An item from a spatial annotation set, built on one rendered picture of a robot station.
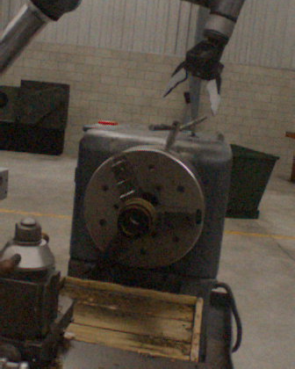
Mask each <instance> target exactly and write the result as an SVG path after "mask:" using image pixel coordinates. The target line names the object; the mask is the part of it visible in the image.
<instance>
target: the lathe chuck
mask: <svg viewBox="0 0 295 369"><path fill-rule="evenodd" d="M160 149H161V150H160ZM162 150H164V148H159V147H155V146H140V147H136V148H130V149H127V150H125V151H123V152H121V153H119V154H117V155H116V156H114V157H112V158H109V159H107V160H106V161H105V162H103V163H102V164H101V166H100V167H99V168H98V169H97V171H96V172H95V173H94V175H93V176H92V177H91V179H90V181H89V183H88V185H87V188H86V191H85V194H84V216H85V224H86V227H87V229H88V231H89V233H90V236H91V238H92V239H93V241H94V242H95V244H96V245H97V246H98V247H99V248H100V249H101V250H102V251H104V249H105V248H107V246H108V245H109V243H110V242H111V241H112V239H113V237H114V236H115V235H116V234H117V233H118V232H119V228H118V217H119V209H120V208H121V207H122V205H123V203H122V201H121V199H120V196H121V195H120V193H119V188H118V186H117V184H118V183H119V182H118V180H117V178H115V176H114V174H113V171H112V168H111V166H113V165H114V163H113V161H112V159H114V158H118V157H119V156H122V155H126V158H127V159H128V161H129V163H130V165H131V167H132V169H133V172H134V175H135V176H136V177H137V181H138V183H139V186H140V188H141V190H142V192H143V193H147V194H150V195H152V196H155V197H156V199H157V201H158V203H159V205H163V206H175V207H183V208H190V209H197V210H203V211H202V218H201V225H199V224H195V226H194V228H186V227H178V226H176V227H175V228H169V227H163V228H155V229H154V230H153V231H152V232H150V233H149V234H147V235H145V236H143V237H141V238H140V239H137V240H131V241H130V242H129V243H128V244H127V245H126V247H125V248H124V249H123V250H122V251H121V253H120V256H119V257H118V259H117V260H116V262H118V263H122V264H123V265H126V266H130V267H133V268H138V269H154V268H159V267H163V266H165V265H168V264H171V263H174V262H175V261H177V260H179V259H180V258H182V257H183V256H184V255H185V254H187V253H188V252H189V250H190V248H191V247H192V246H193V245H194V244H195V242H196V241H197V239H198V237H199V235H200V233H201V230H202V228H203V226H204V220H205V208H206V201H205V191H204V187H203V185H202V183H201V180H200V178H199V177H198V175H197V173H196V172H195V170H194V169H193V168H192V166H191V165H190V164H189V163H188V162H187V161H186V160H185V159H183V158H182V157H180V156H178V155H177V154H175V153H174V152H172V151H169V152H170V153H171V154H169V153H166V152H164V151H162Z"/></svg>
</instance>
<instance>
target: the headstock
mask: <svg viewBox="0 0 295 369"><path fill-rule="evenodd" d="M118 125H120V126H119V127H99V128H92V129H89V130H88V131H87V132H86V133H85V134H84V137H83V138H82V139H81V140H80V141H79V150H78V158H77V167H76V169H75V178H74V181H75V182H76V185H75V194H74V203H73V212H72V221H71V229H70V246H69V255H70V256H72V257H73V258H76V259H82V260H88V261H92V262H104V263H108V264H119V265H123V264H122V263H118V262H116V259H114V258H113V257H111V256H110V255H109V254H107V253H106V252H105V251H102V250H101V249H100V248H99V247H98V246H97V245H96V244H95V242H94V241H93V239H92V238H91V236H90V233H89V231H88V229H87V227H86V224H85V216H84V194H85V191H86V188H87V185H88V183H89V181H90V179H91V177H92V176H93V175H94V173H95V172H96V171H97V169H98V168H99V167H100V166H101V164H102V163H103V162H105V161H106V160H107V159H109V158H112V157H114V156H116V155H117V154H119V153H121V152H123V151H125V150H127V149H130V148H134V147H137V146H141V145H156V146H160V147H165V146H166V143H167V142H166V139H167V138H168V135H169V131H170V130H157V131H150V130H149V126H143V125H135V124H122V123H118ZM195 134H196V135H197V136H198V137H199V138H194V137H190V136H189V135H191V131H186V130H183V131H180V132H179V131H178V133H177V136H176V139H175V141H174V144H173V145H172V146H171V148H170V149H171V150H173V151H175V152H176V153H178V154H179V155H180V156H182V157H184V158H186V159H187V160H188V161H189V162H190V163H191V164H192V166H193V167H194V169H195V170H196V171H197V173H198V174H199V176H200V177H201V180H202V182H203V185H204V188H205V190H206V191H205V196H206V195H207V196H206V208H205V220H204V226H203V228H202V230H201V233H200V235H199V237H198V239H197V241H196V242H195V244H196V245H195V244H194V245H193V246H192V247H191V248H190V250H189V252H188V253H187V254H185V255H184V256H183V257H182V258H180V259H179V260H177V261H175V262H174V263H171V264H168V265H165V266H163V267H159V268H154V269H146V270H152V271H161V272H167V273H172V274H178V275H184V276H194V277H200V278H205V279H213V278H216V277H217V275H218V270H219V258H220V250H221V244H222V236H223V229H224V223H225V216H226V209H227V195H228V189H229V182H230V176H231V169H232V161H233V153H232V150H231V148H230V144H229V141H228V139H227V137H226V136H224V140H223V141H219V140H218V137H217V135H216V134H208V133H200V132H195ZM188 140H192V141H188ZM213 141H216V142H213ZM96 166H97V167H96ZM210 173H211V174H210ZM143 199H144V200H146V201H148V202H149V203H150V204H151V205H152V206H153V207H155V205H157V199H156V197H155V196H152V195H150V194H144V197H143ZM210 216H211V217H210ZM81 224H82V225H81ZM102 253H103V254H102ZM201 267H202V268H201Z"/></svg>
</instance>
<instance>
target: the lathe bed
mask: <svg viewBox="0 0 295 369"><path fill-rule="evenodd" d="M126 269H127V266H124V265H119V264H113V266H112V267H111V269H110V270H109V271H108V273H107V272H103V271H102V269H101V267H100V263H99V262H97V263H96V264H95V266H94V267H93V268H89V269H88V270H87V271H86V272H85V273H84V274H83V275H82V276H81V277H80V279H91V280H96V281H102V282H106V283H112V284H117V285H121V286H129V287H135V288H139V289H141V288H142V289H147V290H153V291H160V292H166V291H169V293H178V294H183V295H189V296H193V297H197V299H198V289H199V281H200V277H194V276H183V280H182V284H175V283H172V281H171V279H170V276H169V273H168V274H167V276H166V277H165V278H163V279H162V281H159V280H158V281H157V284H156V287H155V288H145V287H139V286H130V285H127V284H126Z"/></svg>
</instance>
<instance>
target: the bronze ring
mask: <svg viewBox="0 0 295 369"><path fill-rule="evenodd" d="M130 213H136V214H138V215H140V216H141V218H142V219H143V221H144V224H143V225H137V224H135V223H133V222H132V221H131V219H130V215H129V214H130ZM155 223H156V213H155V208H154V207H153V206H152V205H151V204H150V203H149V202H148V201H146V200H144V199H138V198H137V199H129V200H128V201H127V202H125V203H124V204H123V205H122V207H121V208H120V209H119V217H118V228H119V232H120V234H122V235H123V236H124V237H126V238H128V239H132V240H137V239H140V238H141V237H143V236H145V235H147V234H149V233H150V232H152V231H153V230H154V229H155Z"/></svg>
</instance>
